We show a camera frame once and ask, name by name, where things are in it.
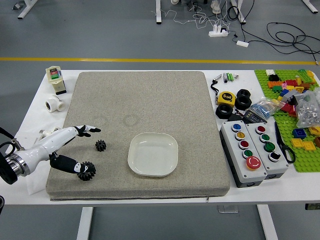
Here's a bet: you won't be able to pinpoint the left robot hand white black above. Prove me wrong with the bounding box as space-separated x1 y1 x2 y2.
22 124 102 176

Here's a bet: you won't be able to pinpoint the big black gear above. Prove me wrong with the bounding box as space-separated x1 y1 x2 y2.
76 161 97 182

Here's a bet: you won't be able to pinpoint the small black gear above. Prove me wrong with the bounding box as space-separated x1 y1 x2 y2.
94 139 108 152

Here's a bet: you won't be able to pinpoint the big black hex nut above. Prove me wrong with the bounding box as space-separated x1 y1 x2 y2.
236 88 252 99
215 103 235 119
235 95 252 110

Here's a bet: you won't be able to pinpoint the five-button grey control box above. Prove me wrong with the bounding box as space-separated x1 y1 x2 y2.
219 121 268 189

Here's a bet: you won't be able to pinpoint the four-button grey control box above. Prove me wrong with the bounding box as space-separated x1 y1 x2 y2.
246 121 290 180

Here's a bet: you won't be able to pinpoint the small white plastic part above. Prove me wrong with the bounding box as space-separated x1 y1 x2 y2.
37 126 62 141

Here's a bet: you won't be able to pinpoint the white pipe tee fitting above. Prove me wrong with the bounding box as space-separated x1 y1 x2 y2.
45 94 66 113

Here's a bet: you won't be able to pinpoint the grey-brown mat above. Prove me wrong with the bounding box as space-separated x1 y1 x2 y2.
45 71 231 202

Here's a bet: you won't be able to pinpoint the white square plate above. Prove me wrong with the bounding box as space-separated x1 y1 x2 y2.
127 132 179 179

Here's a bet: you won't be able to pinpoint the white background table leg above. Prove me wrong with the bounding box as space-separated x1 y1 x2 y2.
229 0 247 25
302 0 320 13
155 0 166 25
17 0 38 20

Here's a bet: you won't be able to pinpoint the yellow tape measure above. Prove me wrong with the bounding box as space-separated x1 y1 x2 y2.
216 90 237 106

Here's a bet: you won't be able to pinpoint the white power strip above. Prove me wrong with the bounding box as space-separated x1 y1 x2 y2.
208 24 230 38

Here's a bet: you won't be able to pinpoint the black digital meter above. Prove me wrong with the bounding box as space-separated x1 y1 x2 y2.
243 109 267 125

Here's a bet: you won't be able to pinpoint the clear bag blue parts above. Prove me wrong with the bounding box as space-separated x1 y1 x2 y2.
246 96 286 118

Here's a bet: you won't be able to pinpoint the black scissors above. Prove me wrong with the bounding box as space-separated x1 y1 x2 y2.
274 121 296 164

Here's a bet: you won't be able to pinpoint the green brick baseplate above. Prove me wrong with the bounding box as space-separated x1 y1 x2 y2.
254 68 320 173

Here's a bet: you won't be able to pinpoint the red sloped brick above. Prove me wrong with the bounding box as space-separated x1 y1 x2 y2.
281 103 297 116

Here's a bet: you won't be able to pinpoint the blue square brick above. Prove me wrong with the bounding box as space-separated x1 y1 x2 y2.
292 128 308 140

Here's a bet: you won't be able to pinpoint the clear bag metal screws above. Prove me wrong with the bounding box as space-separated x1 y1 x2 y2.
294 87 320 128

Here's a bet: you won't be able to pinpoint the long green brick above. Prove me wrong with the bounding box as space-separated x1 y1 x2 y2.
297 69 312 83

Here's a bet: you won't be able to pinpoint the cream switch box green red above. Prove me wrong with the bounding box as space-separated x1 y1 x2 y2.
45 65 67 96

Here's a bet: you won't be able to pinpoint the silver usb stick black lanyard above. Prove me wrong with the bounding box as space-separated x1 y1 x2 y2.
210 74 223 96

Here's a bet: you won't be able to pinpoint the black pouch with wires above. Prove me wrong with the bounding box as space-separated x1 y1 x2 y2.
228 112 247 123

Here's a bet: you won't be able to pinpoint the grey table bracket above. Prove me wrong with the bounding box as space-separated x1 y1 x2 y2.
217 204 239 214

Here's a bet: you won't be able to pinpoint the white floor cable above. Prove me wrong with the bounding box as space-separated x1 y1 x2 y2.
151 4 232 30

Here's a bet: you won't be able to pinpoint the black floor cable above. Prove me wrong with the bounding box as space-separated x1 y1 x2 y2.
266 21 320 63

